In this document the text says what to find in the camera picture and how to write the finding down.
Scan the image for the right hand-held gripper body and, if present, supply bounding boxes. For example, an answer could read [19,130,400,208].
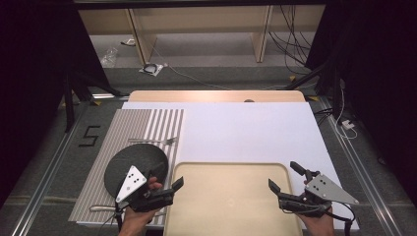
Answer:
[277,172,360,218]

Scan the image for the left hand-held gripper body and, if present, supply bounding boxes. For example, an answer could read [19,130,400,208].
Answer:
[115,164,175,213]

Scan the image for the black round plate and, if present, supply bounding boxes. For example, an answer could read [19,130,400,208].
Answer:
[103,143,170,200]

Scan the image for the silver fork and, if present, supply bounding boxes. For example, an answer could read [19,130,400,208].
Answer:
[127,137,179,147]

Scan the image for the beige plastic tray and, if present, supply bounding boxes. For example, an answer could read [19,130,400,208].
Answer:
[162,161,304,236]

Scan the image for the person's right hand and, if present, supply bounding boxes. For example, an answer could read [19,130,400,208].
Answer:
[298,206,336,236]

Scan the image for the person's left hand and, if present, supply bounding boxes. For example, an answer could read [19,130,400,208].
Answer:
[118,176,164,236]

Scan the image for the grey white striped placemat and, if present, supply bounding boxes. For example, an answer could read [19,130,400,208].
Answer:
[67,108,185,227]

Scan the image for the white board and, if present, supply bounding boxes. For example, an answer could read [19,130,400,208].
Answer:
[76,101,360,230]

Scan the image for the black metal stand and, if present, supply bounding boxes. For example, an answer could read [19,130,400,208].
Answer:
[63,69,123,133]
[284,58,344,121]

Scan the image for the clear plastic bag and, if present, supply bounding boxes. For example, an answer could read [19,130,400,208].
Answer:
[99,47,119,69]

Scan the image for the black curtain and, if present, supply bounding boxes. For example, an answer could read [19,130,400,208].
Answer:
[304,0,417,199]
[0,0,113,208]

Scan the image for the aluminium floor rail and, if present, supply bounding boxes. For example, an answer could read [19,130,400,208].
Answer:
[318,97,403,236]
[11,97,90,236]

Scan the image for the right hand-held gripper cable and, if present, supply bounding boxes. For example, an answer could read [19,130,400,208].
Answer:
[326,200,357,236]

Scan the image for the white floor cable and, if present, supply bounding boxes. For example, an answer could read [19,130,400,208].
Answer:
[149,42,291,91]

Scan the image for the plastic bag with black cable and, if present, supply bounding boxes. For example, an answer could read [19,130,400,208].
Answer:
[139,62,164,78]

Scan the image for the bundle of black cables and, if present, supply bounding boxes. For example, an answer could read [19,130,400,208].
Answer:
[268,4,317,76]

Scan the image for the light wooden desk frame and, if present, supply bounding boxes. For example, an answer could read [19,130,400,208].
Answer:
[78,4,327,65]

